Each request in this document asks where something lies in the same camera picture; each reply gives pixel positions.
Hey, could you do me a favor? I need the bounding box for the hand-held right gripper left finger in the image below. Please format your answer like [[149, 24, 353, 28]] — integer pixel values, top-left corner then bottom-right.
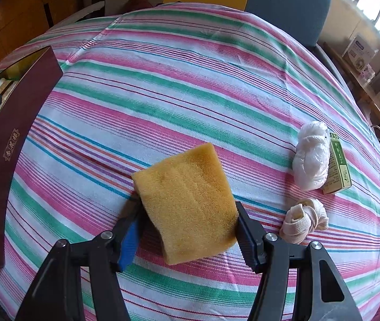
[[14, 203, 144, 321]]

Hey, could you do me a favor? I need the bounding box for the dark red cloth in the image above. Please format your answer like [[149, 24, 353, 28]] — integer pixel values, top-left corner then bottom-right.
[[125, 0, 159, 9]]

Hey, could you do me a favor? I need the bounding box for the maroon box with gold interior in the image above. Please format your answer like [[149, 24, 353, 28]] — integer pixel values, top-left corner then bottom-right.
[[0, 45, 64, 269]]

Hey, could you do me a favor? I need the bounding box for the wooden wardrobe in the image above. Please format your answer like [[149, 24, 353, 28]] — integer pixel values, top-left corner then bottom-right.
[[0, 0, 90, 84]]

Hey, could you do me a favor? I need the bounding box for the beige cloth roll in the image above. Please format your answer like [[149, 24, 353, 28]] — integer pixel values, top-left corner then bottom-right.
[[280, 198, 329, 244]]

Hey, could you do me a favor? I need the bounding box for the wooden side table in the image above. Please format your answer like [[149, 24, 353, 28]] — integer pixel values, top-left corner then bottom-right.
[[313, 42, 380, 134]]

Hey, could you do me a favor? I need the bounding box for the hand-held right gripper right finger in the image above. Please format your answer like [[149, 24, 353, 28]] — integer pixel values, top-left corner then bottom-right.
[[234, 201, 358, 321]]

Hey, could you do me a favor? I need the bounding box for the yellow sponge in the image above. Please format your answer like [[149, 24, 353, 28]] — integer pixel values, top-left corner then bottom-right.
[[131, 142, 239, 265]]

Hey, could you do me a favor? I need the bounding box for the grey yellow blue chair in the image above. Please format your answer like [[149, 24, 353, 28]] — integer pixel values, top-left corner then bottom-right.
[[56, 0, 331, 45]]

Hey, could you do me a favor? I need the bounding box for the green carton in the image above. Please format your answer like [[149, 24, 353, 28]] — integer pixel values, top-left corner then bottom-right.
[[322, 132, 352, 195]]

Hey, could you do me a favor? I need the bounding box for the white printed box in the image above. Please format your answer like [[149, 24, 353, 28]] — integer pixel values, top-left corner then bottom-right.
[[342, 33, 379, 71]]

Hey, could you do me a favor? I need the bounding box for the striped cloth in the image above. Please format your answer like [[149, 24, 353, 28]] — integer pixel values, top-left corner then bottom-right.
[[0, 2, 380, 321]]

